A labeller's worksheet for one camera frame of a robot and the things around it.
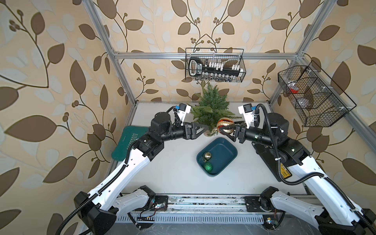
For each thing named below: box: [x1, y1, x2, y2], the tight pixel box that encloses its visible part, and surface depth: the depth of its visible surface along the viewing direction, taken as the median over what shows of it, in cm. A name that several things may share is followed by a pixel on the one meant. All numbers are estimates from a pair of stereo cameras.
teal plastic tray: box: [196, 137, 238, 178], surface depth 91 cm
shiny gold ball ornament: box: [204, 151, 212, 163], surface depth 88 cm
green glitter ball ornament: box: [202, 162, 213, 174], surface depth 84 cm
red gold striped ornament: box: [216, 117, 235, 136], surface depth 59 cm
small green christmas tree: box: [190, 83, 242, 138], surface depth 80 cm
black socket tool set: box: [188, 57, 244, 78], surface depth 85 cm
